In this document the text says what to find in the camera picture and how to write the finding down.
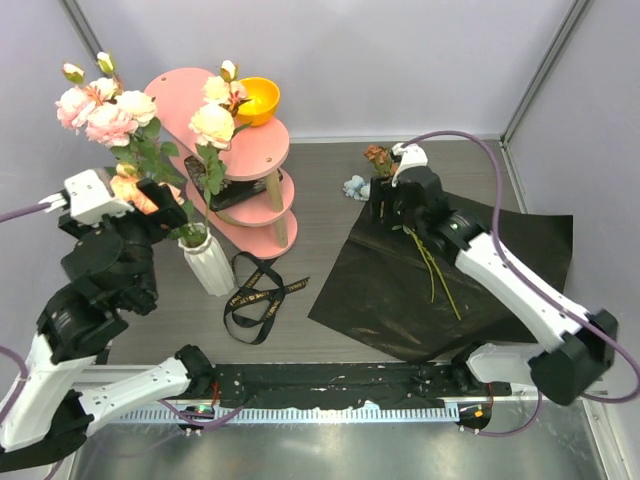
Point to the white cable duct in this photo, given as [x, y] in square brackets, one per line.
[368, 413]

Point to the peach flower stem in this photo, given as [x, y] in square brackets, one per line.
[124, 185]

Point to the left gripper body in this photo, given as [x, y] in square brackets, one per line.
[148, 230]

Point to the cream flower stem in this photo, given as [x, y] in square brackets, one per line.
[214, 125]

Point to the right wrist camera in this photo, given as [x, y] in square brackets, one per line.
[409, 156]

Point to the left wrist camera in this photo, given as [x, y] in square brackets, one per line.
[88, 196]

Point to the black wrapping paper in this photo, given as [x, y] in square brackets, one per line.
[381, 293]

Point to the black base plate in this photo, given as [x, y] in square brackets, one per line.
[338, 386]

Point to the artificial flower bouquet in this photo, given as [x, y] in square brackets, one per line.
[359, 189]

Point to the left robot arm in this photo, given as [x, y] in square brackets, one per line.
[110, 270]

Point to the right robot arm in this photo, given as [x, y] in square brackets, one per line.
[575, 349]

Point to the pink peony flower stem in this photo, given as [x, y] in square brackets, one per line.
[74, 107]

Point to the orange bowl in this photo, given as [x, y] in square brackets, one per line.
[263, 101]

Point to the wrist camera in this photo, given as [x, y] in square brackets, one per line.
[88, 196]
[409, 156]

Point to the white ribbed vase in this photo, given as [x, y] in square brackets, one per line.
[210, 265]

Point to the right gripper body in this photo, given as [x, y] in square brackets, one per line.
[394, 204]

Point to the black ribbon gold lettering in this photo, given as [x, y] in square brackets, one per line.
[264, 285]

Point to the pink tiered shelf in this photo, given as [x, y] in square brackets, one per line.
[263, 225]

